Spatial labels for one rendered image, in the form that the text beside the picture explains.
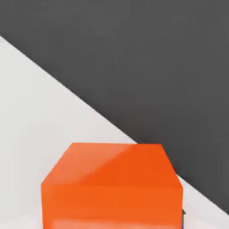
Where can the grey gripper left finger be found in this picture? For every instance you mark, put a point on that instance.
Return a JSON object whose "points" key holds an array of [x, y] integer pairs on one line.
{"points": [[21, 222]]}

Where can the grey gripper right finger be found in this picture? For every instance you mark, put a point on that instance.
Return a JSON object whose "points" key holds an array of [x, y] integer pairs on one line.
{"points": [[195, 221]]}

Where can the small orange cube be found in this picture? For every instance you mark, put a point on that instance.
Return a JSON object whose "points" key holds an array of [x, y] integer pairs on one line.
{"points": [[112, 187]]}

